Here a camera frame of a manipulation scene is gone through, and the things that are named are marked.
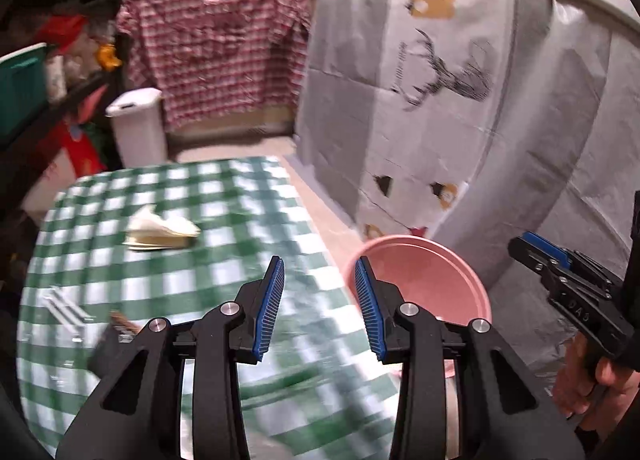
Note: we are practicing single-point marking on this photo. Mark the white lidded bin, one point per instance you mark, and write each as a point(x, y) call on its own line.
point(137, 130)

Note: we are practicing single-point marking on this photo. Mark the orange red bag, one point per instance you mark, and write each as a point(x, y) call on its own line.
point(62, 33)

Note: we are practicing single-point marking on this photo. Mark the red plaid shirt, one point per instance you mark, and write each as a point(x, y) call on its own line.
point(215, 50)

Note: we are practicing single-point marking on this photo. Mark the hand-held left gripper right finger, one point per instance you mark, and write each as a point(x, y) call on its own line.
point(369, 312)

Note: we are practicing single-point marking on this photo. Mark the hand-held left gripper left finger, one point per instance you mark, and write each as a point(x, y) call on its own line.
point(267, 312)

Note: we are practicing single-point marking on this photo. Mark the deer print paper cover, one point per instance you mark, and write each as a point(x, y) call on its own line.
point(450, 140)

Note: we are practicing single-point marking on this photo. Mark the green checkered tablecloth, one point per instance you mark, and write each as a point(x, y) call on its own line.
point(200, 210)

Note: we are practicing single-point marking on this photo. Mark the person's right hand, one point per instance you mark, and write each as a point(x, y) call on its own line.
point(570, 380)

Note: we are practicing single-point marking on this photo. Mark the black shelf rack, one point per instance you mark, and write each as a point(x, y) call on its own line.
point(70, 85)

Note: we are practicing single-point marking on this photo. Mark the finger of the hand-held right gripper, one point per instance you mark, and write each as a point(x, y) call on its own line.
point(547, 245)
point(542, 265)

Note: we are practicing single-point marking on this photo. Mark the yellow toy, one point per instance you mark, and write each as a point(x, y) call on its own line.
point(109, 56)

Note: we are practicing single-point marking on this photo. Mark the pink plastic bin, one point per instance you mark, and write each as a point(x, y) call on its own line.
point(425, 270)

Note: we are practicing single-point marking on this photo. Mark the red gift bag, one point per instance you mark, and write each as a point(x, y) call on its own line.
point(82, 150)

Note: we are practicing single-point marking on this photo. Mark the green storage box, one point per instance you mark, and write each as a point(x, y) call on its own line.
point(20, 90)

